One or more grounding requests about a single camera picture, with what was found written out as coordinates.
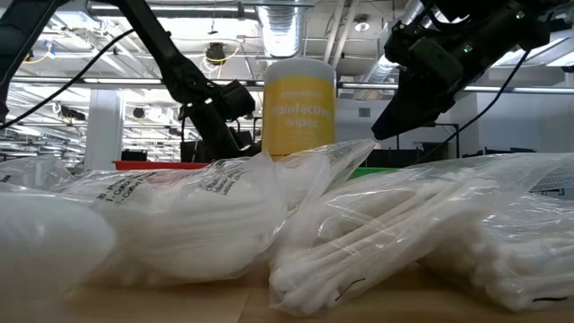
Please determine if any long ceiling light bar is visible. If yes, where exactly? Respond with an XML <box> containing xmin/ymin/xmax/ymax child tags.
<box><xmin>335</xmin><ymin>82</ymin><xmax>574</xmax><ymax>94</ymax></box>
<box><xmin>0</xmin><ymin>74</ymin><xmax>265</xmax><ymax>89</ymax></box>

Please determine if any silver round air duct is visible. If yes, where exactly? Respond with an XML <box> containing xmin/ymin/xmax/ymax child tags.
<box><xmin>256</xmin><ymin>0</ymin><xmax>307</xmax><ymax>59</ymax></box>

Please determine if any black ceiling cable reel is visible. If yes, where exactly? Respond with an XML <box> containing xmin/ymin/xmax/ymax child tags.
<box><xmin>204</xmin><ymin>42</ymin><xmax>228</xmax><ymax>66</ymax></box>

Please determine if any clear bag of white cotton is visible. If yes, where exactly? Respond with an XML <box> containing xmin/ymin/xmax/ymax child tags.
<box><xmin>268</xmin><ymin>137</ymin><xmax>377</xmax><ymax>216</ymax></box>

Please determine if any white building column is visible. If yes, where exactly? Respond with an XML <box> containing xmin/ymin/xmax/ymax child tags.
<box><xmin>83</xmin><ymin>88</ymin><xmax>126</xmax><ymax>172</ymax></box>

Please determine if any black metal stand frame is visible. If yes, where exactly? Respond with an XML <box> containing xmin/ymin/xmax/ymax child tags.
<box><xmin>396</xmin><ymin>120</ymin><xmax>461</xmax><ymax>158</ymax></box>

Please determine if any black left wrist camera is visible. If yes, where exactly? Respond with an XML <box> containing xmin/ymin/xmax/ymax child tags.
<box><xmin>218</xmin><ymin>79</ymin><xmax>257</xmax><ymax>121</ymax></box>

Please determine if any red plastic basket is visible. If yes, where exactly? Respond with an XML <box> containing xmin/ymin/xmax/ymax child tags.
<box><xmin>111</xmin><ymin>160</ymin><xmax>212</xmax><ymax>172</ymax></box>

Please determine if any black computer monitor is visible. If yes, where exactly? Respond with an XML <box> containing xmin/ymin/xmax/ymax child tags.
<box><xmin>180</xmin><ymin>139</ymin><xmax>212</xmax><ymax>164</ymax></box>

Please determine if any green plastic basket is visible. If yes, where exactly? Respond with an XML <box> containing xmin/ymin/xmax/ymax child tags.
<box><xmin>344</xmin><ymin>166</ymin><xmax>396</xmax><ymax>182</ymax></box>

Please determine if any long black power cable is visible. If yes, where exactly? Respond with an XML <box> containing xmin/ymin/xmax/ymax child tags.
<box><xmin>415</xmin><ymin>49</ymin><xmax>532</xmax><ymax>165</ymax></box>
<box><xmin>0</xmin><ymin>29</ymin><xmax>136</xmax><ymax>130</ymax></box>

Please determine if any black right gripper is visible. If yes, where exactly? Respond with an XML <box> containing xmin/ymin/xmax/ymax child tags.
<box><xmin>370</xmin><ymin>17</ymin><xmax>476</xmax><ymax>142</ymax></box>

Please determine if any clear bag of cotton swabs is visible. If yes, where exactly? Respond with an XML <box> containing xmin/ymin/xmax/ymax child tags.
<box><xmin>419</xmin><ymin>192</ymin><xmax>574</xmax><ymax>314</ymax></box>
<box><xmin>267</xmin><ymin>151</ymin><xmax>574</xmax><ymax>318</ymax></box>

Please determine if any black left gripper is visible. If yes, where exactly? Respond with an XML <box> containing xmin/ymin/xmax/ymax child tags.
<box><xmin>186</xmin><ymin>100</ymin><xmax>264</xmax><ymax>163</ymax></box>

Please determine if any small black box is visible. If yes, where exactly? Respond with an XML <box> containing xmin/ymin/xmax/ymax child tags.
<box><xmin>120</xmin><ymin>149</ymin><xmax>149</xmax><ymax>163</ymax></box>

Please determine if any yellow disinfecting wipes canister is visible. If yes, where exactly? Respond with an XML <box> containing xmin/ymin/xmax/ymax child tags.
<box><xmin>262</xmin><ymin>57</ymin><xmax>337</xmax><ymax>162</ymax></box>

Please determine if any silver slanted air duct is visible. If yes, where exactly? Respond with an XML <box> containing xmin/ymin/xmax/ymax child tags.
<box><xmin>356</xmin><ymin>0</ymin><xmax>425</xmax><ymax>86</ymax></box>

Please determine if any clear vanity pack bag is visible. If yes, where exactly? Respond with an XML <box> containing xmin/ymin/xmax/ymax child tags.
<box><xmin>87</xmin><ymin>151</ymin><xmax>291</xmax><ymax>286</ymax></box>
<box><xmin>0</xmin><ymin>154</ymin><xmax>156</xmax><ymax>323</ymax></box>

